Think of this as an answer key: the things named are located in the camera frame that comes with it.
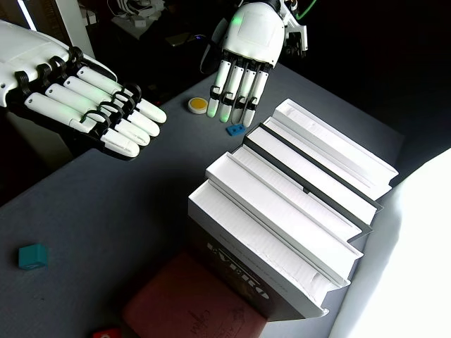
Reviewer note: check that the white FASHIONINDIA book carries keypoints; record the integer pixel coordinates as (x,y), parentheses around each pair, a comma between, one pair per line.
(334,141)

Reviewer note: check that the white 1000 book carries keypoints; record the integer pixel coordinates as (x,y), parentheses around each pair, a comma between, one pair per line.
(317,153)

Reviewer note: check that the black The Most Excellent book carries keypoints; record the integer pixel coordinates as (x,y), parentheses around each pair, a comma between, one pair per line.
(310,172)

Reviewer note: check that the maroon cloth-covered book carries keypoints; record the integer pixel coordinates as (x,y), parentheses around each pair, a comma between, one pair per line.
(183,299)

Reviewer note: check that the small blue block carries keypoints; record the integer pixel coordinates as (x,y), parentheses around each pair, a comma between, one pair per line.
(235,130)

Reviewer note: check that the white light bar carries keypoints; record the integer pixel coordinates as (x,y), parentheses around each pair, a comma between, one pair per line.
(26,14)

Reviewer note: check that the grey tablecloth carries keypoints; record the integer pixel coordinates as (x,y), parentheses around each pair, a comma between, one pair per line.
(105,211)

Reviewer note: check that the beige cabinet panel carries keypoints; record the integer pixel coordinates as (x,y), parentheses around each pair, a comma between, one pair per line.
(38,148)

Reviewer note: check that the teal cube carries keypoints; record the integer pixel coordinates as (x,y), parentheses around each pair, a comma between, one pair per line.
(33,257)

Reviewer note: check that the red box with white print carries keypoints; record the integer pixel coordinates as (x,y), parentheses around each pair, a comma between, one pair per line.
(107,333)

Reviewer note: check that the white frame post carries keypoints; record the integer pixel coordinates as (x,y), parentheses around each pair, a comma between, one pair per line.
(75,24)

